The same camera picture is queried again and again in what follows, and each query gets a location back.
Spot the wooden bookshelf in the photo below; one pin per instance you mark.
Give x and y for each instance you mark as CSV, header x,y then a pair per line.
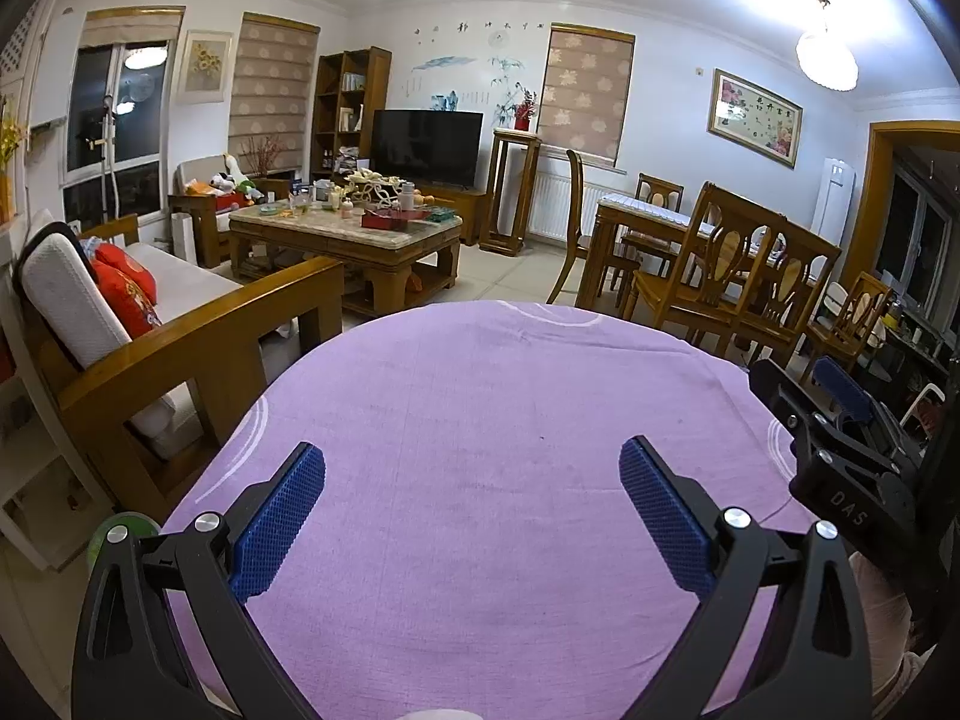
x,y
379,90

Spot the red pillow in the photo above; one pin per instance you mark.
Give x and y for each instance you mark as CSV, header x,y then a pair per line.
x,y
131,262
131,307

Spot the person's right hand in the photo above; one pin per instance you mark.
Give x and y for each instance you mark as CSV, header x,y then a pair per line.
x,y
885,615

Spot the white pendant lamp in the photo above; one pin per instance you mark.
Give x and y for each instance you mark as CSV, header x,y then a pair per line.
x,y
825,56

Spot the stuffed toy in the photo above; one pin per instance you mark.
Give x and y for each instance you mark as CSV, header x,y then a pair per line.
x,y
229,184

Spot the white plastic chair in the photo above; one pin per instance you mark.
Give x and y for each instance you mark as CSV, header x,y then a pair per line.
x,y
922,394

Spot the wooden dining table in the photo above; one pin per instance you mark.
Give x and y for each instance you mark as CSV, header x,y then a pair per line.
x,y
637,210

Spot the green round lid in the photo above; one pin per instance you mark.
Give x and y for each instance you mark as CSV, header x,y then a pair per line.
x,y
127,521

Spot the framed sunflower painting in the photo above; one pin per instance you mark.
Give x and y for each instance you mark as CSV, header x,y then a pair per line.
x,y
206,66

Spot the wooden sofa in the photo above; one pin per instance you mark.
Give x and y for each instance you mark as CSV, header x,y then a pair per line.
x,y
225,322

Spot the rolled-up window blind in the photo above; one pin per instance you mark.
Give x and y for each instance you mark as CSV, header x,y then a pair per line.
x,y
131,28

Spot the framed flower picture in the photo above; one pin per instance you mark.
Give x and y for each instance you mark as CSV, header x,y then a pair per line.
x,y
754,118

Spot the tall wooden plant stand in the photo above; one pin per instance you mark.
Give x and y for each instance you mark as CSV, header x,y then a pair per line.
x,y
517,139

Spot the yellow artificial flowers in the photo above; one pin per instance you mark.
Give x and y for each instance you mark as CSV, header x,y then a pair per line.
x,y
7,139

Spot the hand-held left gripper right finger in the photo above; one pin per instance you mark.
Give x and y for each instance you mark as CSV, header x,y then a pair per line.
x,y
667,525

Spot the wooden television stand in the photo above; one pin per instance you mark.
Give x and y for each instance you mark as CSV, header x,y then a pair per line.
x,y
469,210

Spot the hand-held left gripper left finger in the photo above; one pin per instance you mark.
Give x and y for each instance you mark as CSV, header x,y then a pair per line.
x,y
277,521

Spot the red flower vase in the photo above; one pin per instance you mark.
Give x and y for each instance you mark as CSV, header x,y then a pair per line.
x,y
523,111

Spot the red box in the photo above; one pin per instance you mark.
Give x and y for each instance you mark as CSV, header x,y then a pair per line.
x,y
386,220

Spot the purple tablecloth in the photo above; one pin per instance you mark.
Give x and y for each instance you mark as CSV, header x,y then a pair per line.
x,y
480,465

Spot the white wall radiator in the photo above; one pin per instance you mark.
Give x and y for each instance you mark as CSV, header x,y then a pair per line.
x,y
555,202

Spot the white sofa back cushion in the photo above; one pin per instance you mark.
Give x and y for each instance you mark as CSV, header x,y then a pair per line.
x,y
67,292

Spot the grey sofa seat cushion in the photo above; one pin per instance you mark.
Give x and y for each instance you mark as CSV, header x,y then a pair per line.
x,y
184,281

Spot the white paper bag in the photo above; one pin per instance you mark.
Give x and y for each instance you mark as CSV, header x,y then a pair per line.
x,y
181,240

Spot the black desk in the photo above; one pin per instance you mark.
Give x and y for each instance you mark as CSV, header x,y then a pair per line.
x,y
915,349

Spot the wooden dining chair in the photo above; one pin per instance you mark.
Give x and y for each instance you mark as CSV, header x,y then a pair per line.
x,y
576,187
660,191
787,289
855,307
720,255

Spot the white lattice cabinet door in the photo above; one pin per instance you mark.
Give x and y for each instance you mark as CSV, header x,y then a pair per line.
x,y
19,49

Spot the white standing air conditioner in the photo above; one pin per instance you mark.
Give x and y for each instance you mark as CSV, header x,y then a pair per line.
x,y
832,199

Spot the wooden armchair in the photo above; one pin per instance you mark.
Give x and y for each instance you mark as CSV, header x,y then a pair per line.
x,y
195,221

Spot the black television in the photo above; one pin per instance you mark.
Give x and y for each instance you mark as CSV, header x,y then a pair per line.
x,y
427,150

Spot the patterned window blind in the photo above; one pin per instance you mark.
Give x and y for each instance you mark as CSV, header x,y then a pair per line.
x,y
585,94
274,86

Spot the cream carved ornament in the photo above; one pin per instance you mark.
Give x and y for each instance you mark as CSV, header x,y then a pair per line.
x,y
371,187

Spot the wooden coffee table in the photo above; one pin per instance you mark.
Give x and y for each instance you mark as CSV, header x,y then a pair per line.
x,y
330,232

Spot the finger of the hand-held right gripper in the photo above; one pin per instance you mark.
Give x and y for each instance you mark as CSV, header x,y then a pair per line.
x,y
784,397
844,386

